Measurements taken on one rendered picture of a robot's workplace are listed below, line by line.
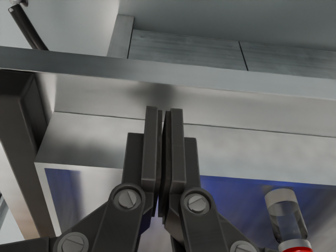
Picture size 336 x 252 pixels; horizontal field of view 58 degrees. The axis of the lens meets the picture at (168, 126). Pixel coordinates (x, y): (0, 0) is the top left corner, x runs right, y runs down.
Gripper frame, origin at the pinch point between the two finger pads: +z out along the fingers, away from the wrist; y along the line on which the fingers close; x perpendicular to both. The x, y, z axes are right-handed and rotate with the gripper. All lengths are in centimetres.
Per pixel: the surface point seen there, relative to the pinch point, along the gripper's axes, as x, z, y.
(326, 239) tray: -15.2, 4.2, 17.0
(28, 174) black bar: -5.1, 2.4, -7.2
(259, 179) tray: -1.9, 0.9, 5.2
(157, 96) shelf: -0.1, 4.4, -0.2
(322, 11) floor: -30, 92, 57
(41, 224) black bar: -11.5, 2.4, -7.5
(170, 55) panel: -39, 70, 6
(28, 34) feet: -44, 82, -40
